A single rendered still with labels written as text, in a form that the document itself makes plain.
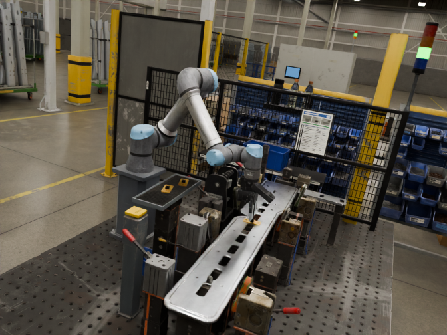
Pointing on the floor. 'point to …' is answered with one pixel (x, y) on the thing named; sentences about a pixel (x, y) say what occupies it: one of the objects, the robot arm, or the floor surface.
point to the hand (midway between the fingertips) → (252, 217)
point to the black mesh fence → (281, 142)
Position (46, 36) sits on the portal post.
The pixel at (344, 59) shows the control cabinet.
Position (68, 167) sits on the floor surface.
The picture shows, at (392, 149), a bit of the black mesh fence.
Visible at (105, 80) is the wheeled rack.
